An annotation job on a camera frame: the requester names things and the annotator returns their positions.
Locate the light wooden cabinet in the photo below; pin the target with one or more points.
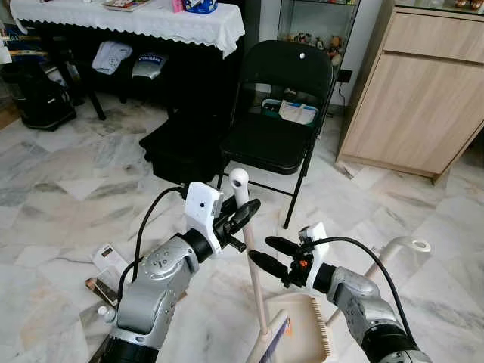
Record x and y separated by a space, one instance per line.
416 98

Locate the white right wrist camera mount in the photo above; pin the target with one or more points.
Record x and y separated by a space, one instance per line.
318 234

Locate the beige broom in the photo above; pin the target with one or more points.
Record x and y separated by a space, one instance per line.
259 287

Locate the glass display cabinet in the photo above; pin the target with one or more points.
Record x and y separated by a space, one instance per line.
318 23

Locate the large black bag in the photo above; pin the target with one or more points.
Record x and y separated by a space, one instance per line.
34 98

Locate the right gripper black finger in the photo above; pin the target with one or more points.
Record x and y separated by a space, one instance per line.
283 246
268 266

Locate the black backpack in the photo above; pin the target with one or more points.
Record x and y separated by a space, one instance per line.
185 147

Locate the blue tissue box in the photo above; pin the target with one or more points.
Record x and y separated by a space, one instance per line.
200 6

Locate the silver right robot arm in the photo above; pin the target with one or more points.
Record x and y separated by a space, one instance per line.
355 295

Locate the black wall socket plug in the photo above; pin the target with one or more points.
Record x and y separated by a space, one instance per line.
344 76

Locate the white and teal bag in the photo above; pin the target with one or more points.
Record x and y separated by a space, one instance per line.
295 112

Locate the white lace tablecloth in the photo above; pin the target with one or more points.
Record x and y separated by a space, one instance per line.
151 23

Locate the long white box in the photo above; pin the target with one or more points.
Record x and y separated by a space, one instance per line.
110 261

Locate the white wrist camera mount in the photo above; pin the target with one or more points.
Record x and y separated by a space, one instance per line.
203 208
318 234

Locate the clear plastic bottle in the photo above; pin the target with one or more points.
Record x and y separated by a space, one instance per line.
106 312

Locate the black folding chair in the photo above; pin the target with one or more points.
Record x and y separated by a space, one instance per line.
272 140

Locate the grey folded cloth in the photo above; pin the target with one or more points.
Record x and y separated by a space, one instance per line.
112 57

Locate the pink container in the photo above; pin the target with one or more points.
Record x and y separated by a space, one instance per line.
177 6

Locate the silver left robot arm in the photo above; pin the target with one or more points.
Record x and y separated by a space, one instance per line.
155 291

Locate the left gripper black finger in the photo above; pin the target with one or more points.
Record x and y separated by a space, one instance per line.
248 212

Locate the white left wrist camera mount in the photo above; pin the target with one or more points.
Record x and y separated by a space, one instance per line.
203 208

